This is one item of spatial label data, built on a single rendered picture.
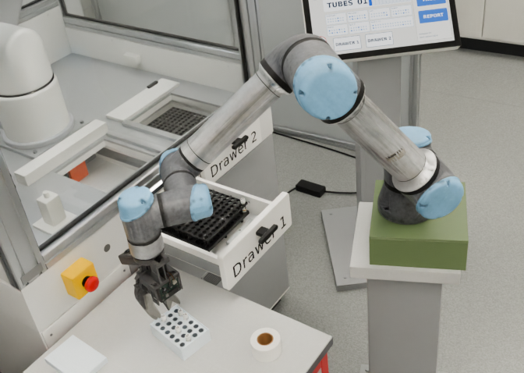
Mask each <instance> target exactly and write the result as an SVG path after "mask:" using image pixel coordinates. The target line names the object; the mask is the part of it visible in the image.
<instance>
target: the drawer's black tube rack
mask: <svg viewBox="0 0 524 373"><path fill-rule="evenodd" d="M208 190H209V192H211V193H210V196H211V202H212V206H213V214H212V215H211V216H210V217H207V218H202V219H199V220H198V221H196V222H194V221H192V222H186V223H183V224H179V225H175V226H169V227H165V228H162V229H161V230H162V233H164V234H166V235H169V236H172V237H174V238H176V239H178V240H181V241H183V242H186V243H189V244H191V245H193V246H195V247H199V248H201V249H203V250H206V251H208V252H210V251H211V250H212V249H213V248H214V247H215V246H216V245H217V244H218V243H219V242H220V241H222V240H223V239H224V238H227V235H228V234H229V233H230V232H231V231H232V230H233V229H234V228H235V227H236V226H237V225H238V224H239V223H240V222H243V219H244V218H245V217H246V216H247V215H248V214H249V211H248V210H246V212H243V210H241V211H240V212H239V213H238V214H237V215H236V216H235V217H234V218H233V219H232V220H230V221H229V222H228V223H227V224H226V225H225V226H224V227H223V228H222V229H221V230H220V231H219V232H218V233H217V234H215V235H214V236H213V237H212V238H211V239H210V240H209V241H208V242H206V241H203V240H202V239H201V238H202V237H203V236H206V233H208V232H209V231H210V230H211V229H212V228H213V227H214V226H215V225H216V224H217V223H218V222H220V221H221V220H222V219H223V218H224V217H225V216H226V215H227V214H228V213H229V212H230V211H231V210H232V209H233V208H234V207H235V206H236V205H237V204H240V203H239V202H240V201H241V200H240V199H238V198H235V197H231V196H229V195H226V194H222V193H219V192H217V191H215V190H211V189H208ZM215 194H217V195H215ZM221 196H224V197H221ZM227 197H229V198H227ZM219 198H220V200H218V199H219ZM231 200H234V201H231ZM237 201H239V202H237ZM229 202H231V203H229ZM234 204H236V205H234Z"/></svg>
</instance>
